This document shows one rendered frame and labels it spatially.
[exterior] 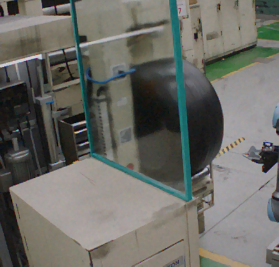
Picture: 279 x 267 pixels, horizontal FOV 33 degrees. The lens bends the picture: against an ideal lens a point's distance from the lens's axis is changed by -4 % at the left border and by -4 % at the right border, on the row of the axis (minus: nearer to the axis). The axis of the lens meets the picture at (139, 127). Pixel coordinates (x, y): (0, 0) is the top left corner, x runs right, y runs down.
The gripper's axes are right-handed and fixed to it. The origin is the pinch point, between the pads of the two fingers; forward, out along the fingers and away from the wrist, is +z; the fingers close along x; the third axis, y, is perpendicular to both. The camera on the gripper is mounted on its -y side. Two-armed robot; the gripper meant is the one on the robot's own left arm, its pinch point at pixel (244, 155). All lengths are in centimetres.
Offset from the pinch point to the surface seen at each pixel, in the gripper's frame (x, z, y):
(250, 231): -46, -17, -122
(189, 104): 7.2, 28.1, 34.5
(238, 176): -133, -7, -155
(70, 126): -1, 90, 7
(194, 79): -7.0, 27.4, 38.2
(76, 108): -21, 93, 2
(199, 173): 5.6, 21.9, -10.4
